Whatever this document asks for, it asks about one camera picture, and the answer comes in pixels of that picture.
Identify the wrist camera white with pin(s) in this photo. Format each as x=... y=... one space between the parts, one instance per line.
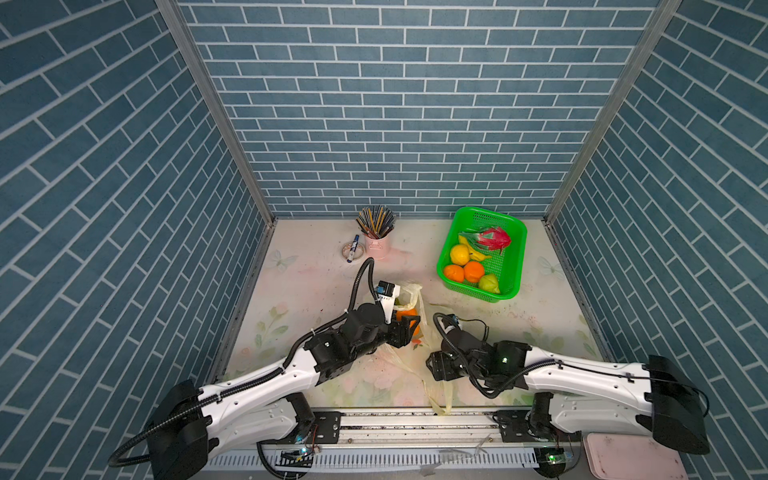
x=451 y=321
x=387 y=293

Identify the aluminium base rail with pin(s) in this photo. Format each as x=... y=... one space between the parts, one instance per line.
x=293 y=439

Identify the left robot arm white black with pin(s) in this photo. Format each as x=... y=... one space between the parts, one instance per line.
x=258 y=390

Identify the pink pencil cup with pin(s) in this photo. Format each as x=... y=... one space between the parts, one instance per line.
x=378 y=248

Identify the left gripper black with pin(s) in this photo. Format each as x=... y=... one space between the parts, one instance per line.
x=400 y=331

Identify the blue marker pen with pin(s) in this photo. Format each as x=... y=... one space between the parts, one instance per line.
x=351 y=254

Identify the red dragon fruit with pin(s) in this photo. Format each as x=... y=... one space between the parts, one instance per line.
x=487 y=240

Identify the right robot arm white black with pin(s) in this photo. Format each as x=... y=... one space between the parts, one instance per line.
x=572 y=395

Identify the yellow banana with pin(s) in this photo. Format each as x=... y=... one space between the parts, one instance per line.
x=474 y=254

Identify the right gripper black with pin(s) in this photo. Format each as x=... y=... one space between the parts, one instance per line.
x=436 y=358

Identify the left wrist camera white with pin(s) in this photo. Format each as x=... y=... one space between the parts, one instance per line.
x=387 y=293

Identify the yellow printed plastic bag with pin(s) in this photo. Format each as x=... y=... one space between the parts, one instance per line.
x=407 y=377

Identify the yellow apple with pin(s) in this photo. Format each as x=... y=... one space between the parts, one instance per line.
x=460 y=255

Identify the orange fruit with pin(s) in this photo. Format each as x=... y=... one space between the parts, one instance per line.
x=414 y=321
x=454 y=273
x=473 y=271

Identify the green pear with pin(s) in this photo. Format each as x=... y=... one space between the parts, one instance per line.
x=489 y=283

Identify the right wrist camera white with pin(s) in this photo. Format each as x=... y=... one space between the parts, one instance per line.
x=451 y=321

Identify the bundle of coloured pencils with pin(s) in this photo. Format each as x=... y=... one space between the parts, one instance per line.
x=376 y=222

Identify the green plastic basket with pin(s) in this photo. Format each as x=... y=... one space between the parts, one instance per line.
x=507 y=265

